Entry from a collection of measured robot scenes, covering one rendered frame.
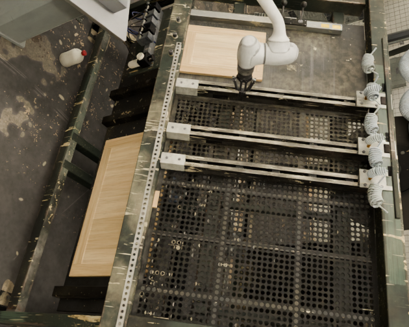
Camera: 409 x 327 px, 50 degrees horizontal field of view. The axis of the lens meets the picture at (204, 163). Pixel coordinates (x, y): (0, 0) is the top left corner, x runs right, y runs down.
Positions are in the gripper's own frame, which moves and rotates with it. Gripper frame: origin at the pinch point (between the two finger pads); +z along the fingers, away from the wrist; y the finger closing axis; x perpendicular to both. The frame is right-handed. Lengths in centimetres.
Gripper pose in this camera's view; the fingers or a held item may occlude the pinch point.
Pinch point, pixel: (241, 94)
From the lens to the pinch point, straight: 243.8
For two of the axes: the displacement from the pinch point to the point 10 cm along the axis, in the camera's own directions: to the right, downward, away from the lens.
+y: 9.9, 1.2, -0.5
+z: -0.1, 4.7, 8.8
